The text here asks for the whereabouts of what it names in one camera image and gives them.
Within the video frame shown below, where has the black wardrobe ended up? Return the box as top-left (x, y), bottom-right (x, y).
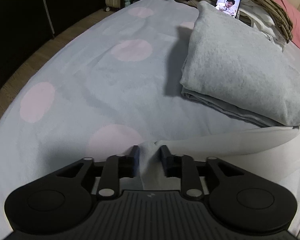
top-left (0, 0), bottom-right (105, 103)

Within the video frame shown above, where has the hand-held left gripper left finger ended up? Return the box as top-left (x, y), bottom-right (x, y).
top-left (56, 145), bottom-right (140, 201)

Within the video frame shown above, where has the folded light grey sweatshirt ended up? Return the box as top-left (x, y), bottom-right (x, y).
top-left (179, 0), bottom-right (300, 128)

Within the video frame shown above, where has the pink pillow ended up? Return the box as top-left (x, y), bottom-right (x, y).
top-left (270, 0), bottom-right (300, 59)

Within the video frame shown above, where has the olive striped shirt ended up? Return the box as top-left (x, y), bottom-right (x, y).
top-left (236, 0), bottom-right (293, 43)

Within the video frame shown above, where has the grey pink-dotted bed sheet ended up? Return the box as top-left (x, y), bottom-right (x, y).
top-left (0, 0), bottom-right (300, 233)

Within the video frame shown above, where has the smartphone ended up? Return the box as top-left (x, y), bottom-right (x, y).
top-left (215, 0), bottom-right (242, 19)

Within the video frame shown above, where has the white sweatshirt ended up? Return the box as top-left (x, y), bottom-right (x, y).
top-left (137, 125), bottom-right (300, 191)

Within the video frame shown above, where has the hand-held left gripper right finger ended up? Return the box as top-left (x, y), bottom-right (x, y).
top-left (159, 145), bottom-right (243, 201)

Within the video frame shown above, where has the white garment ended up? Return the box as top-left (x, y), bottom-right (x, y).
top-left (236, 0), bottom-right (285, 51)

